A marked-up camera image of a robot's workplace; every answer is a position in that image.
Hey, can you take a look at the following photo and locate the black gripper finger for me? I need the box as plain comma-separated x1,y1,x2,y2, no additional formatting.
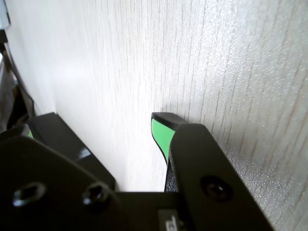
151,111,275,231
0,123,126,231

